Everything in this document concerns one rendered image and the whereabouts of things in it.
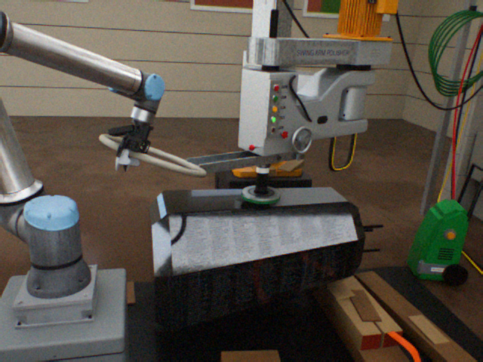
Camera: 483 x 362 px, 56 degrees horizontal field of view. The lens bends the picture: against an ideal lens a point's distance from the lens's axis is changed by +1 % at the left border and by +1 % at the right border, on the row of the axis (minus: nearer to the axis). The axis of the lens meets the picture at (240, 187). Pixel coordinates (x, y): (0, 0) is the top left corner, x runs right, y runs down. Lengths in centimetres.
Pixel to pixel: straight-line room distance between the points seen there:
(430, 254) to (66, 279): 270
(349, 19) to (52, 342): 214
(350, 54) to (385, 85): 715
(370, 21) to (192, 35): 593
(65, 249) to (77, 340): 27
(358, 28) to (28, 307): 211
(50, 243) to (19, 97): 730
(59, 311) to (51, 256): 17
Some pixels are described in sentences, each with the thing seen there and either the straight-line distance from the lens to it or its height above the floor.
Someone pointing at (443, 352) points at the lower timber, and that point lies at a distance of 286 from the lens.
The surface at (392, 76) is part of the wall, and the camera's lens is 979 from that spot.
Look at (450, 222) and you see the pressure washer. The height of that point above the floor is 49.
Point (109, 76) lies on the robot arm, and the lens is 150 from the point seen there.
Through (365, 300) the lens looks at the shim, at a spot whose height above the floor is 22.
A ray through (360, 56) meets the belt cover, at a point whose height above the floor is 159.
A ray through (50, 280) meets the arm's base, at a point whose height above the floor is 98.
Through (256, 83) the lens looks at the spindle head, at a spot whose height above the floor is 146.
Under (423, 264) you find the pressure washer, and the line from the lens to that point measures 360.
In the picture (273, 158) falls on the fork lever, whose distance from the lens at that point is 239.
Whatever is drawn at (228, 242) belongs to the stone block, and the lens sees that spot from 232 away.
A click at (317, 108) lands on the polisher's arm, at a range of 249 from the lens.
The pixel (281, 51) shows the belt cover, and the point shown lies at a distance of 223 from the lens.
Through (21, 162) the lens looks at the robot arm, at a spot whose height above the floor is 130.
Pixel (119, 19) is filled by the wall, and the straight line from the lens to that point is 834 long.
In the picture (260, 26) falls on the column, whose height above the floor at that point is 172.
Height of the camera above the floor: 174
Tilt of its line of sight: 20 degrees down
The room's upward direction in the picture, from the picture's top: 3 degrees clockwise
